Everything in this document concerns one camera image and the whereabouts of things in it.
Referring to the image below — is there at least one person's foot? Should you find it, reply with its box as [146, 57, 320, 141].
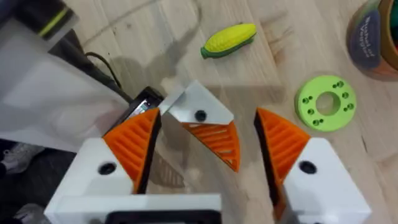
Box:
[14, 203, 52, 224]
[0, 142, 46, 175]

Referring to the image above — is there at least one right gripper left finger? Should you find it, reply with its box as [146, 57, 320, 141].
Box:
[45, 107, 162, 216]

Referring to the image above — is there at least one round toy tub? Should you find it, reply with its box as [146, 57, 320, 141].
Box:
[346, 0, 398, 79]

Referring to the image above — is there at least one black cable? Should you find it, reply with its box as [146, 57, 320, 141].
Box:
[85, 52, 124, 90]

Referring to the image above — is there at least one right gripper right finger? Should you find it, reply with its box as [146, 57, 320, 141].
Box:
[253, 107, 373, 224]

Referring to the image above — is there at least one yellow corn toy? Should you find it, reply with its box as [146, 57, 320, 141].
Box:
[200, 22, 258, 60]

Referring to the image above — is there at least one green disc with holes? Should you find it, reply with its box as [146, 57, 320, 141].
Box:
[294, 75, 358, 133]

